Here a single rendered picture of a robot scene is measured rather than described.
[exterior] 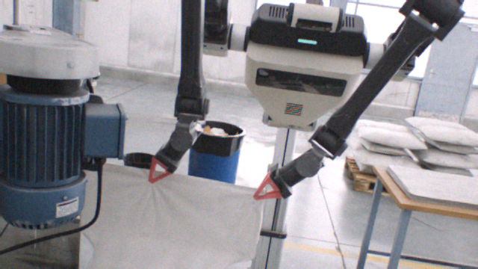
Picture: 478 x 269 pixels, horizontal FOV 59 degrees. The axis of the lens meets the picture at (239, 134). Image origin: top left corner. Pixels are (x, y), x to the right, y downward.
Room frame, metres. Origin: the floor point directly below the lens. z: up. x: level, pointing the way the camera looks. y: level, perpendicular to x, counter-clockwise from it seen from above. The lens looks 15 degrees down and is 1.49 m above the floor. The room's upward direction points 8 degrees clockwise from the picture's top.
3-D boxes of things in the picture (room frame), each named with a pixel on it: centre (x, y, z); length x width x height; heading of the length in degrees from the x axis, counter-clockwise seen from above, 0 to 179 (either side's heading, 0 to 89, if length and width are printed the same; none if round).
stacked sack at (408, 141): (4.28, -1.55, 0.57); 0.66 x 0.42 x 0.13; 80
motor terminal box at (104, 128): (0.78, 0.26, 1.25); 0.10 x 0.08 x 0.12; 22
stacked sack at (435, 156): (4.24, -2.15, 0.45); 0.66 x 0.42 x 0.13; 92
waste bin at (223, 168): (3.36, 0.18, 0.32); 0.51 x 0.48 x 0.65; 177
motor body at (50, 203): (0.74, 0.35, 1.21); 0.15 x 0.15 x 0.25
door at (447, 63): (8.81, -4.08, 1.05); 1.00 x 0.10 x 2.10; 87
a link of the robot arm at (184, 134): (1.03, 0.13, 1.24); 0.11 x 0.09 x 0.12; 178
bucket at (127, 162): (3.48, 0.82, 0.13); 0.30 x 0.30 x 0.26
